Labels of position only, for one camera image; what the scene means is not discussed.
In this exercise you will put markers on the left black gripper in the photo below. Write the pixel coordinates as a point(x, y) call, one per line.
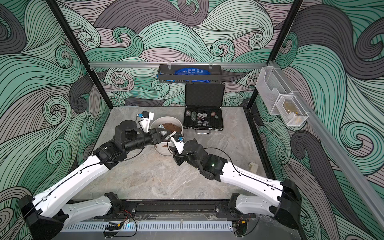
point(155, 138)

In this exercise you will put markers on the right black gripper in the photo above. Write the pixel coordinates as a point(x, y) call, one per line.
point(179, 156)

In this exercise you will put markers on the white ceramic pot with mud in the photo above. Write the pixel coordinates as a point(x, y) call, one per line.
point(170, 124)

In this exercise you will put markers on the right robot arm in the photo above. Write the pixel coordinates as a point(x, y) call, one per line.
point(280, 200)

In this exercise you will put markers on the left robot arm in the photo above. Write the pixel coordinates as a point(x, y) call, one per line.
point(48, 212)

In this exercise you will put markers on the black poker chip case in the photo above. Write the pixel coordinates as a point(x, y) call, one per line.
point(203, 107)

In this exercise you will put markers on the blue item on shelf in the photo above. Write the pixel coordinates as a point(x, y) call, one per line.
point(192, 72)

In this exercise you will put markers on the small beige block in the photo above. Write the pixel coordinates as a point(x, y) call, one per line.
point(253, 167)

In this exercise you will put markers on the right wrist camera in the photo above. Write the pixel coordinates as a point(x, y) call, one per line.
point(178, 142)

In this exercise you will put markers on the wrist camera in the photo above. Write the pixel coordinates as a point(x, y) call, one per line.
point(178, 142)
point(145, 119)

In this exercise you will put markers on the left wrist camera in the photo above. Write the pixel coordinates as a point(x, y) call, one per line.
point(145, 119)

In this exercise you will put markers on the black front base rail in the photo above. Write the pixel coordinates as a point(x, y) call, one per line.
point(222, 208)

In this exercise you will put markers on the aluminium wall rail back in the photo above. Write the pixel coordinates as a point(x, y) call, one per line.
point(136, 64)

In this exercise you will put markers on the aluminium wall rail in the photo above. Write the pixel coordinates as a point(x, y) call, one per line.
point(362, 186)
point(136, 64)

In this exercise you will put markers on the large clear wall bin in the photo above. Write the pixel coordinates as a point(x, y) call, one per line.
point(271, 86)

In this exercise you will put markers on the small clear wall bin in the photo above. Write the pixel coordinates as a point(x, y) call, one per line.
point(291, 111)

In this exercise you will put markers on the white perforated cable duct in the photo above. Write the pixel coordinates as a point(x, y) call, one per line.
point(156, 226)

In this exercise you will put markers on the aluminium wall rail right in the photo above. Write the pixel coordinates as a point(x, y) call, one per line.
point(362, 186)

